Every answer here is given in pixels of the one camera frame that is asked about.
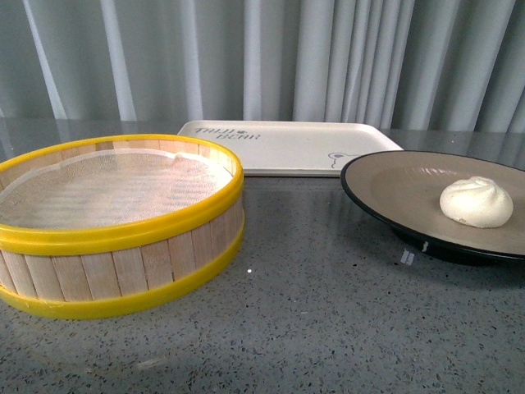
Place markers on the beige plate with black rim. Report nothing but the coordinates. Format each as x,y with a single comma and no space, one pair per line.
402,189

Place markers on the white steamed bun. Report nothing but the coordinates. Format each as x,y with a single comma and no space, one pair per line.
477,202

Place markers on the cream rectangular serving tray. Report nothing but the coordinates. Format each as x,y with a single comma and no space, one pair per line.
292,148

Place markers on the white mesh steamer liner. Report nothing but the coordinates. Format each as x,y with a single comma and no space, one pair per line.
110,187

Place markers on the yellow rimmed bamboo steamer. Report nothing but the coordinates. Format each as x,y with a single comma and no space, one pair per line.
109,271

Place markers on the grey pleated curtain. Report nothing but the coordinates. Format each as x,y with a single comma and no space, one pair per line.
422,65

